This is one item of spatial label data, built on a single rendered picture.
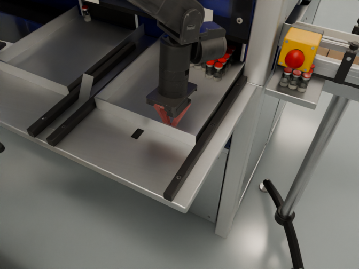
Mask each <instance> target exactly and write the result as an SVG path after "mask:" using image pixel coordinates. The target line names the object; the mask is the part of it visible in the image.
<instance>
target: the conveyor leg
mask: <svg viewBox="0 0 359 269"><path fill-rule="evenodd" d="M351 100H352V99H348V98H345V97H341V96H338V95H335V94H333V96H332V98H331V101H330V103H329V105H328V107H327V109H326V111H325V114H324V116H323V118H322V120H321V122H320V125H319V127H318V129H317V131H316V133H315V135H314V138H313V140H312V142H311V144H310V146H309V149H308V151H307V153H306V155H305V158H304V159H303V162H302V164H301V166H300V169H299V171H298V173H297V175H296V177H295V179H294V182H293V184H292V186H291V188H290V190H289V193H288V195H287V197H286V199H285V201H284V203H283V206H282V208H281V210H280V213H281V215H282V216H283V217H286V218H289V217H291V215H292V213H293V211H294V210H295V208H296V206H297V204H298V202H299V200H300V198H301V197H302V195H303V193H304V191H305V189H306V187H307V185H308V183H309V181H310V179H311V177H312V175H313V173H314V171H315V170H316V168H317V166H318V164H319V162H320V160H321V158H322V156H323V154H324V152H325V150H326V148H327V146H328V144H329V143H330V141H331V139H332V137H333V135H334V133H335V131H336V129H337V127H338V125H339V123H340V121H341V119H342V117H343V116H344V114H345V112H346V110H347V108H348V106H349V104H350V102H351Z"/></svg>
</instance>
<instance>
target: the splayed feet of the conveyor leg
mask: <svg viewBox="0 0 359 269"><path fill-rule="evenodd" d="M259 189H260V191H262V192H264V193H267V192H268V193H269V195H270V196H271V198H272V200H273V202H274V204H275V206H276V208H277V210H276V212H275V215H274V217H275V221H276V222H277V223H278V224H280V225H282V226H284V230H285V233H286V237H287V241H288V246H289V249H290V254H291V258H292V264H293V268H292V269H304V266H303V262H302V257H301V253H300V248H299V244H298V239H297V236H296V233H295V229H294V226H293V223H292V221H293V220H294V218H295V212H293V213H292V215H291V217H289V218H286V217H283V216H282V215H281V213H280V210H281V208H282V206H283V203H284V201H283V199H282V197H281V195H280V194H279V192H278V190H277V189H276V188H275V186H274V185H273V183H272V182H271V180H270V179H268V178H267V179H265V180H264V181H263V182H262V183H260V184H259Z"/></svg>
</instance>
